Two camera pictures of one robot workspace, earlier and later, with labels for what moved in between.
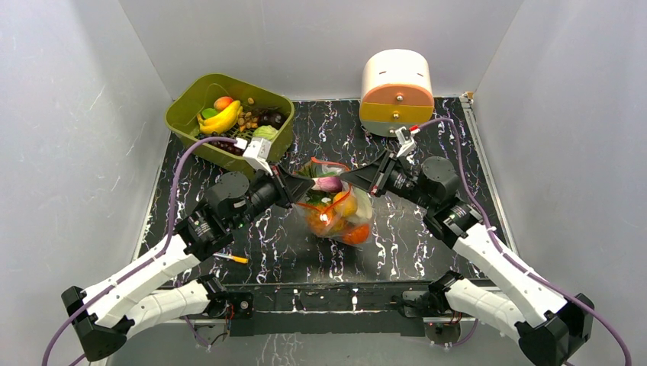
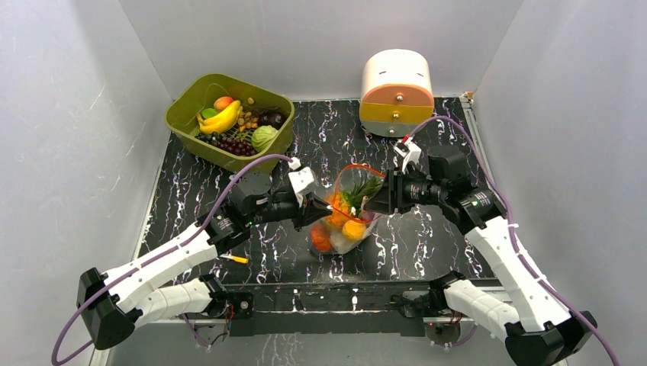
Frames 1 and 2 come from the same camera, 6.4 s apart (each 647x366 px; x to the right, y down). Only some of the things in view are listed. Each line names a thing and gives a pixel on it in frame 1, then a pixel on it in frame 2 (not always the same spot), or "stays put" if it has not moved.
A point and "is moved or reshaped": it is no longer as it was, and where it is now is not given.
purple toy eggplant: (329, 184) → (368, 215)
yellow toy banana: (222, 122) stays put
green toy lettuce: (365, 207) → (340, 244)
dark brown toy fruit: (273, 117) stays put
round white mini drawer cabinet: (396, 91) stays put
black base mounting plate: (331, 310) stays put
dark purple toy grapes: (225, 146) stays put
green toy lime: (207, 113) stays put
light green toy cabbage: (265, 131) stays put
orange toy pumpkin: (355, 234) → (320, 238)
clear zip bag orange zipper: (333, 207) is moved or reshaped
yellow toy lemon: (345, 203) → (353, 230)
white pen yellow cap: (233, 258) stays put
